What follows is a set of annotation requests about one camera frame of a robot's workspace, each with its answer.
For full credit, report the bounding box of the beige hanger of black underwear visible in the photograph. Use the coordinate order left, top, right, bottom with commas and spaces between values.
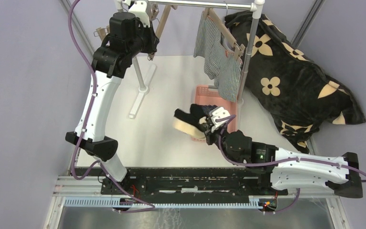
147, 3, 178, 61

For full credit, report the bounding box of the black underwear beige waistband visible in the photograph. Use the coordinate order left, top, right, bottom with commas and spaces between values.
173, 104, 217, 140

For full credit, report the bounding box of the grey striped underwear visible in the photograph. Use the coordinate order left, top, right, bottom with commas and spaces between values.
193, 17, 242, 102

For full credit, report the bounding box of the beige hanger of grey underwear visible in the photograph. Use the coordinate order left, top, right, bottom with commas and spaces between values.
203, 7, 245, 60

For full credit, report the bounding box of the beige hanger of striped underwear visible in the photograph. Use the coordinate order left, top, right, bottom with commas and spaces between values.
147, 2, 159, 21

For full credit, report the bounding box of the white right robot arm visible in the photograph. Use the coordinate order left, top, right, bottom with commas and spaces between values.
204, 126, 363, 198

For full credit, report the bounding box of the empty beige clip hanger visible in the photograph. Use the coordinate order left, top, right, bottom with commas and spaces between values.
93, 26, 110, 41

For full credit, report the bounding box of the pink plastic basket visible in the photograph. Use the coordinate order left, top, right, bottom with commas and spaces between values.
190, 85, 238, 144

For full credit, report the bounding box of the black floral blanket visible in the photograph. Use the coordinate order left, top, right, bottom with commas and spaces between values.
224, 12, 366, 154

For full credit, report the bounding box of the metal clothes rack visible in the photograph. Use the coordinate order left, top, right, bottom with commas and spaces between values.
114, 0, 265, 119

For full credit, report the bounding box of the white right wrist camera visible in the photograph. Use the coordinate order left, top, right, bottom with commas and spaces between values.
209, 106, 231, 132

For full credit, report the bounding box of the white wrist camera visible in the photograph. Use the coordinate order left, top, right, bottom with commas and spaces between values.
129, 0, 152, 28
209, 106, 231, 132

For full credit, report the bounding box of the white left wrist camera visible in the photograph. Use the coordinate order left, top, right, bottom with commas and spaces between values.
129, 0, 152, 28

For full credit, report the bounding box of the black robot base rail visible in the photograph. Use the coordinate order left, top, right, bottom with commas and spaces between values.
71, 167, 289, 206

